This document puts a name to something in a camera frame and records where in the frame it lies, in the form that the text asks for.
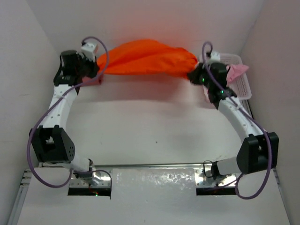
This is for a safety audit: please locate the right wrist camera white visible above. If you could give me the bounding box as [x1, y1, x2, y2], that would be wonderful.
[210, 51, 221, 61]

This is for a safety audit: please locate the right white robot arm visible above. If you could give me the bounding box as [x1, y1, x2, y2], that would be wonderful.
[187, 62, 279, 179]

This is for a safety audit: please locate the pink red t-shirt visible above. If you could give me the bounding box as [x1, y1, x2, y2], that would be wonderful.
[98, 78, 103, 85]

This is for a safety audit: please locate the white front cover panel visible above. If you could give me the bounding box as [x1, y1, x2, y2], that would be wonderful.
[18, 169, 289, 225]

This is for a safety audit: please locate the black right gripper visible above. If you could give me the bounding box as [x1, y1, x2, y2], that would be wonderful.
[187, 62, 214, 90]

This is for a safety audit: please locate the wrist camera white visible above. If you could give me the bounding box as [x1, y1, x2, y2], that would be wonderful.
[210, 51, 221, 61]
[81, 42, 98, 58]

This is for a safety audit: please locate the orange t-shirt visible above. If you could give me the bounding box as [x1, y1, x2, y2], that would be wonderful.
[97, 39, 198, 78]

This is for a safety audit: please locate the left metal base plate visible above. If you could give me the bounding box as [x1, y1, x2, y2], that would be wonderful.
[68, 166, 113, 198]

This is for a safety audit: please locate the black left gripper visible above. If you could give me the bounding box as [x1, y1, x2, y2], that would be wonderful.
[75, 54, 98, 79]

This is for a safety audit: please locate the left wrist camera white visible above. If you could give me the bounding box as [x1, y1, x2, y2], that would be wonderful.
[81, 42, 98, 58]

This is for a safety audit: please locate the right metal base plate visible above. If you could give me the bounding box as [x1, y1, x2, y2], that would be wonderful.
[194, 167, 237, 196]

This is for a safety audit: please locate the metal base plate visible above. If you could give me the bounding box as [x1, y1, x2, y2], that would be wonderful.
[194, 167, 237, 196]
[68, 166, 113, 198]

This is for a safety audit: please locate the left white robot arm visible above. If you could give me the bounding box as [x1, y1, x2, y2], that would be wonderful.
[31, 49, 99, 173]

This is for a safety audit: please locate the white plastic basket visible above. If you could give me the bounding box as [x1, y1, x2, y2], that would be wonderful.
[220, 53, 252, 101]

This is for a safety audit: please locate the light pink t-shirt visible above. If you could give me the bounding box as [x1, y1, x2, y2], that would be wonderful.
[226, 64, 249, 86]

